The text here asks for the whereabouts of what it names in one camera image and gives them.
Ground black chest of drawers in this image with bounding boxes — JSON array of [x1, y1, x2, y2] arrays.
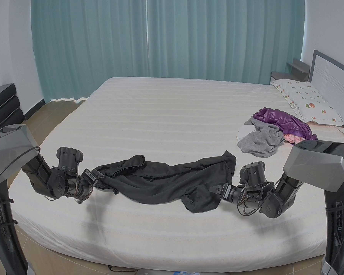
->
[[0, 83, 26, 132]]

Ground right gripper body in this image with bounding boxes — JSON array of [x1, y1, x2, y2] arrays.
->
[[209, 183, 246, 205]]

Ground blue-green curtain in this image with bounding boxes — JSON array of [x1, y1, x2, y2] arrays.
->
[[32, 0, 149, 102], [146, 0, 306, 84]]

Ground white printed pillow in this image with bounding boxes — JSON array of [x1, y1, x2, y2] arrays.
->
[[270, 79, 344, 125]]

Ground black T-shirt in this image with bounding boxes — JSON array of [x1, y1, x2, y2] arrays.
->
[[89, 151, 237, 214]]

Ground grey knitted garment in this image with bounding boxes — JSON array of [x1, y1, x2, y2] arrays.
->
[[237, 119, 286, 158]]

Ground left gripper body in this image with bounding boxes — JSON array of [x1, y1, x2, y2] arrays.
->
[[66, 168, 104, 200]]

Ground white garment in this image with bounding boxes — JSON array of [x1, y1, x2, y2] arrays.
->
[[237, 124, 257, 142]]

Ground bed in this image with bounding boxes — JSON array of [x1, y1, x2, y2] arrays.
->
[[10, 49, 344, 271]]

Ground pink garment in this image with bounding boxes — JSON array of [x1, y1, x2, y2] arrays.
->
[[284, 133, 306, 145]]

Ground purple satin garment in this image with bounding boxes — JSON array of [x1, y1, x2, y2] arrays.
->
[[252, 107, 318, 141]]

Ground grey bedside table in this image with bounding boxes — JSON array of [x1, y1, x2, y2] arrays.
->
[[271, 58, 311, 82]]

